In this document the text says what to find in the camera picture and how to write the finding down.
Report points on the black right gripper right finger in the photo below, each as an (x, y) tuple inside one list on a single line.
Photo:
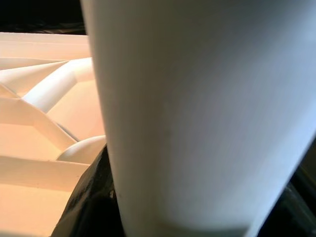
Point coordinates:
[(296, 222)]

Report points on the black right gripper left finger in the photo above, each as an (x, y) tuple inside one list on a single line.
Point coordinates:
[(93, 202)]

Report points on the white plastic table top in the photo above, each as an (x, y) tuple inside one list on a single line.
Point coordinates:
[(37, 123)]

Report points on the white plastic table leg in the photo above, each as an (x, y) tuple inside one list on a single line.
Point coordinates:
[(197, 111)]

